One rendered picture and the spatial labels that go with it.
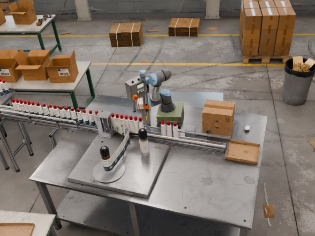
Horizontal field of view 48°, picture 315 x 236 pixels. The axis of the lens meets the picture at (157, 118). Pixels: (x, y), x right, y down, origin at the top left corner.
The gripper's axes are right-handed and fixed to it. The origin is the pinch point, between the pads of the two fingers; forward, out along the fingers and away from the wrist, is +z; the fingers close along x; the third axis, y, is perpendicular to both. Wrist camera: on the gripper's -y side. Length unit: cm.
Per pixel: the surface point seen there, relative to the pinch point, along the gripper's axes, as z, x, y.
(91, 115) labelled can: -8, -44, -52
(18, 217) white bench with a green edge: 16, -158, -99
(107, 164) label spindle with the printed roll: -6, -116, -24
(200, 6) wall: 71, 481, 90
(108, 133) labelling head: 1, -63, -32
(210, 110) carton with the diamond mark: -16, -52, 74
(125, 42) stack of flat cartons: 87, 336, -75
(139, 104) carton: 5.3, -6.6, -4.6
